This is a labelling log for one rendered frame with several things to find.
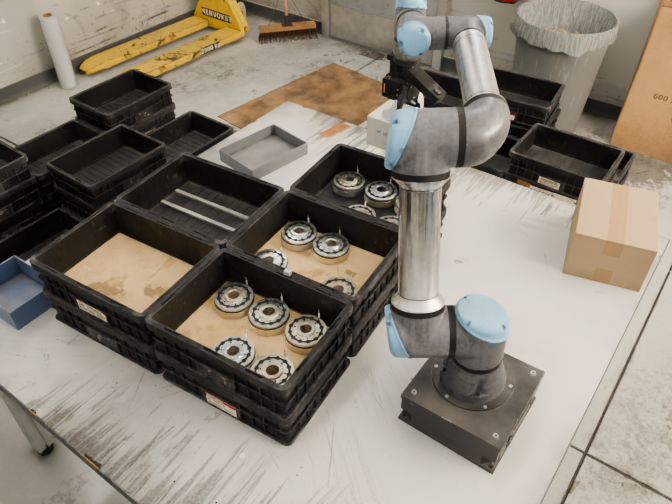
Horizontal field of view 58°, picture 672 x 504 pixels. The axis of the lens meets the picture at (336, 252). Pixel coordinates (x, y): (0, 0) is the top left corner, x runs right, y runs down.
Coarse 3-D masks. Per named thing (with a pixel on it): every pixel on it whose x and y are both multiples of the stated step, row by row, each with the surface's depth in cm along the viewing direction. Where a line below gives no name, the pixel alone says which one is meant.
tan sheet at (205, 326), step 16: (208, 304) 159; (192, 320) 154; (208, 320) 154; (224, 320) 154; (240, 320) 154; (192, 336) 150; (208, 336) 150; (224, 336) 150; (256, 336) 150; (272, 336) 150; (256, 352) 147; (272, 352) 147; (288, 352) 147
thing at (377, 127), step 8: (384, 104) 175; (376, 112) 172; (368, 120) 171; (376, 120) 169; (384, 120) 168; (368, 128) 173; (376, 128) 171; (384, 128) 169; (368, 136) 174; (376, 136) 172; (384, 136) 171; (376, 144) 174; (384, 144) 172
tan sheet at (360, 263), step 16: (272, 240) 178; (288, 256) 172; (304, 256) 172; (352, 256) 172; (368, 256) 172; (304, 272) 168; (320, 272) 168; (336, 272) 168; (352, 272) 168; (368, 272) 168
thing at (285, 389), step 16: (240, 256) 158; (272, 272) 153; (176, 288) 149; (320, 288) 149; (160, 304) 145; (336, 320) 141; (176, 336) 137; (208, 352) 134; (320, 352) 136; (224, 368) 134; (240, 368) 131; (304, 368) 131; (256, 384) 130; (272, 384) 128; (288, 384) 128
